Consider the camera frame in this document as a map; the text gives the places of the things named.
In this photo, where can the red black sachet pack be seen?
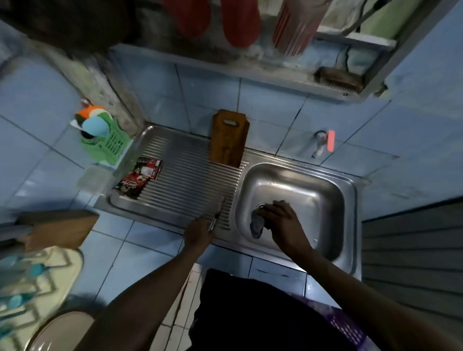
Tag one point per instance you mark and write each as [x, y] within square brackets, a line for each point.
[139, 177]

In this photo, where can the light blue plastic scoop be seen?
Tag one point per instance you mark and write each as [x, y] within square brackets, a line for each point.
[96, 126]

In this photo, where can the red plastic cup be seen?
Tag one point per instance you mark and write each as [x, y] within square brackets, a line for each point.
[188, 16]
[240, 21]

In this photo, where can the orange plastic utensil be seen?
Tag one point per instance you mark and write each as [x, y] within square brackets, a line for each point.
[88, 111]

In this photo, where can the stainless steel sink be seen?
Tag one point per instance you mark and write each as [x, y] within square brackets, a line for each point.
[188, 177]

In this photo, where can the knives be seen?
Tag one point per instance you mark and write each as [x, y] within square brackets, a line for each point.
[217, 214]

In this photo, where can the grey slatted wooden door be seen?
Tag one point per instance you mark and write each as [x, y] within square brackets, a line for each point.
[412, 256]

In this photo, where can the wooden knife block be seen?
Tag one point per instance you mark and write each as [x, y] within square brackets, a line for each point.
[58, 229]

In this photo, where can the person's left hand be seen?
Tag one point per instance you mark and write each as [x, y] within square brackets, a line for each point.
[197, 234]

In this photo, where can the purple plastic basket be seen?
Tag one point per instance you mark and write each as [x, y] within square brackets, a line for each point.
[340, 325]

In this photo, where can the small wooden cutting board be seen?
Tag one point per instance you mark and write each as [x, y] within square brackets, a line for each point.
[229, 139]

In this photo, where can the clear plastic container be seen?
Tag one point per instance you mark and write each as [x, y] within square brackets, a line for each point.
[94, 179]

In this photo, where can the checked dishcloth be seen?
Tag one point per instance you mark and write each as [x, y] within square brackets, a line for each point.
[257, 226]

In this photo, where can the green plastic basket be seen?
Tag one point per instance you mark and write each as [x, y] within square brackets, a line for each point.
[110, 146]

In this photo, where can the person's right hand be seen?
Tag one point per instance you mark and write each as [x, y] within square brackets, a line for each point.
[285, 228]

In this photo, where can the wooden scrub brush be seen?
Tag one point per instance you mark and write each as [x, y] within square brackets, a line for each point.
[338, 80]

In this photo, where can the person's black clothing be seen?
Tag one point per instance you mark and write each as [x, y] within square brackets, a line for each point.
[260, 314]

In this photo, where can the person's right forearm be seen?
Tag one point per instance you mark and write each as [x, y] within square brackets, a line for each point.
[383, 303]

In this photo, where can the cream cup rack teal knobs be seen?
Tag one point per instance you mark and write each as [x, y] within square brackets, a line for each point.
[58, 282]

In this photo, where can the large dark brown wok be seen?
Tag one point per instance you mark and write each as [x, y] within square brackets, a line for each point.
[61, 21]

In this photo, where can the person's left forearm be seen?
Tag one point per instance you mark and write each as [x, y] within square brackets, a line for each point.
[137, 303]

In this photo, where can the red striped drinking glass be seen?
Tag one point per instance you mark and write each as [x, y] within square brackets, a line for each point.
[296, 29]

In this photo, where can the round brown-rimmed plate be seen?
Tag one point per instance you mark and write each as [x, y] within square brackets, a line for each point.
[61, 332]

